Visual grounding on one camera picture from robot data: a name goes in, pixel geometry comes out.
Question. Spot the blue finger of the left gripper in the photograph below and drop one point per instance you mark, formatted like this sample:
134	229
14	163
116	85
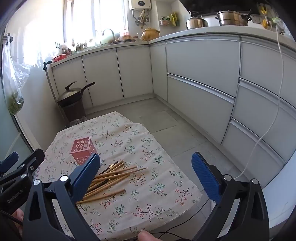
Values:
8	162
31	163

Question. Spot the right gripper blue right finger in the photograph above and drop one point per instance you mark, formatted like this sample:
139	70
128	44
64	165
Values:
208	175

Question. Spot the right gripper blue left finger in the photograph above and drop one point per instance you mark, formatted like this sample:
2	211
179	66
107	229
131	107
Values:
82	177

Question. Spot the pink perforated utensil holder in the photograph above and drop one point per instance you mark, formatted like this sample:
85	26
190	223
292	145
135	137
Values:
82	149

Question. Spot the black chopstick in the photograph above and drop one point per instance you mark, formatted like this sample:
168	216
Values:
111	167

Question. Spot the kitchen faucet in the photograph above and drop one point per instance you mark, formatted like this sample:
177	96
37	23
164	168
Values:
108	36

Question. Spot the person's left hand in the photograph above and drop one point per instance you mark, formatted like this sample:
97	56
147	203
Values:
19	214

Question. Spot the person's right hand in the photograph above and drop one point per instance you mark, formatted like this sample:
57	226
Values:
146	236

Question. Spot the crumpled plastic bag on floor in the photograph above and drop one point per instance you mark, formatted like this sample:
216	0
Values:
78	121

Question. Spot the floral tablecloth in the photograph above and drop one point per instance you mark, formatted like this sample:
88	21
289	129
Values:
137	187

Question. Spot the wok with lid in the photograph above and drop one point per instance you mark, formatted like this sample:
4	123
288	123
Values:
71	96

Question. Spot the plastic bag of greens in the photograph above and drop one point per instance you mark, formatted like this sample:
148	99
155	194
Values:
14	77

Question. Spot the red basin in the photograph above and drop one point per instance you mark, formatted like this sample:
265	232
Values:
59	57

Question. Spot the yellow ceramic pot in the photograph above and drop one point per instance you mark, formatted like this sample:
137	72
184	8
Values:
150	34

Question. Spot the stainless steel kettle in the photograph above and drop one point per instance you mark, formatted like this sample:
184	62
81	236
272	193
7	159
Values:
195	21

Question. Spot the stainless steel stockpot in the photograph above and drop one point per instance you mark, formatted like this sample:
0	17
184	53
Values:
233	18

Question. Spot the yellow scissors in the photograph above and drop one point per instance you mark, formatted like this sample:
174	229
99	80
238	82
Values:
265	22

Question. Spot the white water heater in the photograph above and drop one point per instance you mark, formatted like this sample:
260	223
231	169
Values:
139	4

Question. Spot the wall rack with packets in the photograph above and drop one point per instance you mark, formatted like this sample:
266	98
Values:
171	20

